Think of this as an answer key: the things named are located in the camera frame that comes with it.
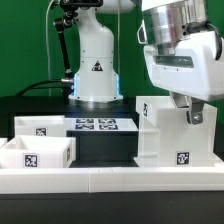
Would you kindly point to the white front drawer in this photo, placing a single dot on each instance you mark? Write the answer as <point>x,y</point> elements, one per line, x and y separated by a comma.
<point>25,151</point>

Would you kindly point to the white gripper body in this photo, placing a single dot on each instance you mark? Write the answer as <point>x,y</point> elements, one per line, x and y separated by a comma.
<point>193,71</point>

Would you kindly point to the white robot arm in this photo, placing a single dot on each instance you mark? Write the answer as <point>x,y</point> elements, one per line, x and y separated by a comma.
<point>167,22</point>

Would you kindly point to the white rear drawer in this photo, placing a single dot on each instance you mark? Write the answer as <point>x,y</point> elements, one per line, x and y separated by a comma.
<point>53,125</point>

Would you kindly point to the white drawer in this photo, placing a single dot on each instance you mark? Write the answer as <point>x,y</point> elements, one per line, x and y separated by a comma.
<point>25,151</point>
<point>53,125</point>

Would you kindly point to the white workspace border wall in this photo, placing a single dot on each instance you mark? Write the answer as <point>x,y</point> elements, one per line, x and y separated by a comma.
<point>90,180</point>

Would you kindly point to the white marker plate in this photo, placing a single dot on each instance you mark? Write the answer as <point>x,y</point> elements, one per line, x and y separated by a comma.
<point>100,124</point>

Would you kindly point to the white drawer cabinet box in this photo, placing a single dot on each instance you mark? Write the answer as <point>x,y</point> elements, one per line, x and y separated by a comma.
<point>166,139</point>

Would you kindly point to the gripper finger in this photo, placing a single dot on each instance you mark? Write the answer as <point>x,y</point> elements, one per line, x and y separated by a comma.
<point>179,100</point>
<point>195,111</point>

